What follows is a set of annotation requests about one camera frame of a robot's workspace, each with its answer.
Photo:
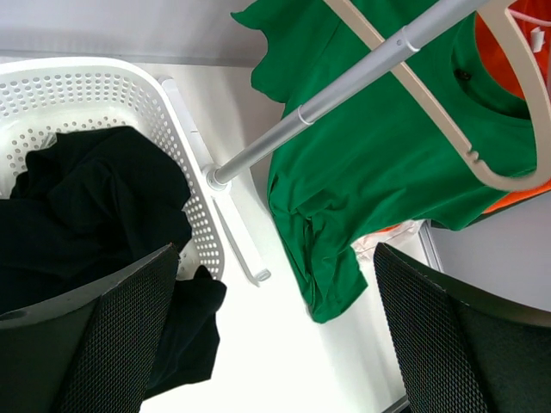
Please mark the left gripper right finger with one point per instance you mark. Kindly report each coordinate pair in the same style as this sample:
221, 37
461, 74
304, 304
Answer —
460, 348

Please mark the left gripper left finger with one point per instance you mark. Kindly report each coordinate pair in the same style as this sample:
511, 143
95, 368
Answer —
91, 349

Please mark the black t shirt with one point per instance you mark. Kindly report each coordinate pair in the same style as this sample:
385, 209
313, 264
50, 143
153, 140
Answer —
92, 203

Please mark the beige wooden hanger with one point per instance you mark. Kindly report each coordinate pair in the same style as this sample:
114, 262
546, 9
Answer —
501, 23

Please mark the green t shirt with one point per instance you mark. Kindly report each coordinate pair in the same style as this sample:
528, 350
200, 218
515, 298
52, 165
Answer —
377, 160

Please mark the orange t shirt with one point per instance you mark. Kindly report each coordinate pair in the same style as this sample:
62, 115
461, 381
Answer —
533, 19

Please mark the metal clothes rack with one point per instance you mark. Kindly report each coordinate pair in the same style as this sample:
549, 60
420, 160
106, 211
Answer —
323, 103

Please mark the white perforated plastic basket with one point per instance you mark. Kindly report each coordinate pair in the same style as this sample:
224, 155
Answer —
41, 97

